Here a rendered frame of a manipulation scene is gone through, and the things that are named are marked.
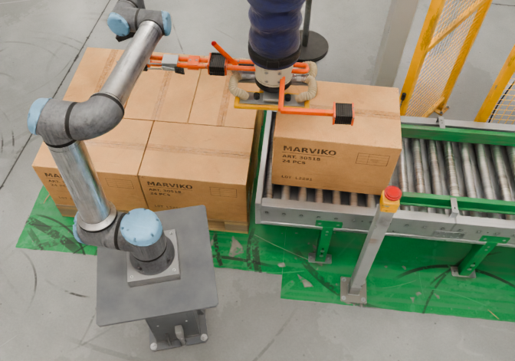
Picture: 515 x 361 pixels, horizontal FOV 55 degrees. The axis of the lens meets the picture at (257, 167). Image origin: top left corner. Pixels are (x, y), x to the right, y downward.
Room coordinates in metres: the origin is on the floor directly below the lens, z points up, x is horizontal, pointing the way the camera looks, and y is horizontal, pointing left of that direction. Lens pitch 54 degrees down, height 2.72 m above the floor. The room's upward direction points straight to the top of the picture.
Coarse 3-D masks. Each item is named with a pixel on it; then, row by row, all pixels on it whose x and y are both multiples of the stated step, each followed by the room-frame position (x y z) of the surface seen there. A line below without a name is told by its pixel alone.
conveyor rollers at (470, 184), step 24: (432, 144) 1.75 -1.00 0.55; (480, 144) 1.75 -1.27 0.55; (432, 168) 1.59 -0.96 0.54; (480, 168) 1.59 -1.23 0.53; (504, 168) 1.59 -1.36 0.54; (264, 192) 1.43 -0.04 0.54; (288, 192) 1.42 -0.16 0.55; (336, 192) 1.42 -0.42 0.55; (456, 192) 1.42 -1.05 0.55; (504, 192) 1.42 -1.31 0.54; (480, 216) 1.28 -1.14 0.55
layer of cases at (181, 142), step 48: (96, 48) 2.58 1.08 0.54; (144, 96) 2.14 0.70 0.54; (192, 96) 2.14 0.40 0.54; (96, 144) 1.75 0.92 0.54; (144, 144) 1.75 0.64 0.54; (192, 144) 1.75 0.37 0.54; (240, 144) 1.75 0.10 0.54; (48, 192) 1.60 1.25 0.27; (144, 192) 1.54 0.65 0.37; (192, 192) 1.51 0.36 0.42; (240, 192) 1.48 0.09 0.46
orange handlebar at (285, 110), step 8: (152, 56) 1.71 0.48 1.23; (160, 56) 1.71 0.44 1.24; (192, 56) 1.70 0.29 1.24; (152, 64) 1.66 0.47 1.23; (184, 64) 1.65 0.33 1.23; (192, 64) 1.65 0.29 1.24; (200, 64) 1.65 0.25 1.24; (296, 64) 1.65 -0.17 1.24; (304, 64) 1.65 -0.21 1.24; (296, 72) 1.61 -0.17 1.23; (304, 72) 1.61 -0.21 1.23; (280, 80) 1.55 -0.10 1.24; (280, 88) 1.50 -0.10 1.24; (280, 96) 1.45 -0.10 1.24; (280, 104) 1.41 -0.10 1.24; (280, 112) 1.37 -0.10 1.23; (288, 112) 1.37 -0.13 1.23; (296, 112) 1.37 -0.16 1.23; (304, 112) 1.37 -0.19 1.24; (312, 112) 1.36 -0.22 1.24; (320, 112) 1.36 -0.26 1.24; (328, 112) 1.36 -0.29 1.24
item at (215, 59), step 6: (210, 54) 1.69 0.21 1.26; (216, 54) 1.71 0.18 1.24; (210, 60) 1.67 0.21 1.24; (216, 60) 1.67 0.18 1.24; (222, 60) 1.67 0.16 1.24; (210, 66) 1.62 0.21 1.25; (216, 66) 1.62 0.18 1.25; (222, 66) 1.63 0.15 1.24; (210, 72) 1.62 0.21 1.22; (216, 72) 1.62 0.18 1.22; (222, 72) 1.62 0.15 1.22
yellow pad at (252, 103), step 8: (256, 96) 1.55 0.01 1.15; (288, 96) 1.54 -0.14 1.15; (240, 104) 1.52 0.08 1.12; (248, 104) 1.52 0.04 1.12; (256, 104) 1.52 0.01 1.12; (264, 104) 1.52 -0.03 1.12; (272, 104) 1.52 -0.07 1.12; (288, 104) 1.52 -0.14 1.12; (296, 104) 1.52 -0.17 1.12; (304, 104) 1.52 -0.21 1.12
